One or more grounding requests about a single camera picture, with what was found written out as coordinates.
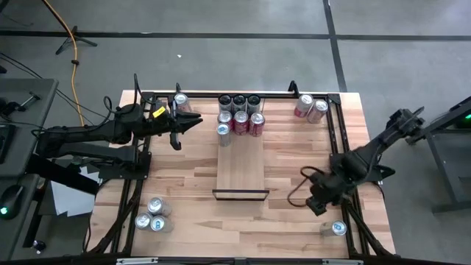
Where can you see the grey metal cart frame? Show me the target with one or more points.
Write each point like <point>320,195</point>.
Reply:
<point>441,165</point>

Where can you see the red Coca-Cola can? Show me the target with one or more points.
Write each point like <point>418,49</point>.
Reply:
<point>257,125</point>
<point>241,123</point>
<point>225,117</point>

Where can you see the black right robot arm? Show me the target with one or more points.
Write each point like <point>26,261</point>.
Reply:
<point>390,136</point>

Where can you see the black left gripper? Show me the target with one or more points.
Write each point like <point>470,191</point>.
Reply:
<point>162,123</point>

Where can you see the black hook bracket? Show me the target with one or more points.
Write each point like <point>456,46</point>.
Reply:
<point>178,89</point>
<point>293,87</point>

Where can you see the black clamp tool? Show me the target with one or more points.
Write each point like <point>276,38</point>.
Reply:
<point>11,107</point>

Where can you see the black tripod stand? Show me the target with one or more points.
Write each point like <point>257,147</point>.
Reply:
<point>74,36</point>

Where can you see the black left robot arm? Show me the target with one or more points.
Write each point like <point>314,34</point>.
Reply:
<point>88,129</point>

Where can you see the grey desk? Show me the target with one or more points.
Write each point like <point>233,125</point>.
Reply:
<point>33,110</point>

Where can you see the silver Diet Coke can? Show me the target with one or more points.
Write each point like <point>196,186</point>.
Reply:
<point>319,108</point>
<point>180,98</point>

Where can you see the wooden shelf with black frame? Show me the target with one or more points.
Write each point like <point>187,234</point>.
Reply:
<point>241,169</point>

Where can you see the black flat bar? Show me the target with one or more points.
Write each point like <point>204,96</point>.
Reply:
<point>62,176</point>

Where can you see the black aluminium rig frame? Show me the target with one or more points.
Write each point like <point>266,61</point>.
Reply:
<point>276,96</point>

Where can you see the black computer mouse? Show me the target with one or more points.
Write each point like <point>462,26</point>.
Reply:
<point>11,200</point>

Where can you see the blue silver energy drink can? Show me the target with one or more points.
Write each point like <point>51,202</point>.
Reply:
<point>223,130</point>
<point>156,205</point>
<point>142,221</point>
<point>338,228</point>

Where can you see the silver edge bracket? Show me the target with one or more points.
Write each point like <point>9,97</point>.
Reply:
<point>136,261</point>
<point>342,262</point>

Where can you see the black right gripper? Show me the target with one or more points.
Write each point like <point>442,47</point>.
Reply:
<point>331,187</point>

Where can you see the white paper sheets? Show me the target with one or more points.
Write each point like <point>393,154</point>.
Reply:
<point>70,200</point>

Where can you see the black knob with white mark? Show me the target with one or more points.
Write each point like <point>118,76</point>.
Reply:
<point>38,246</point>

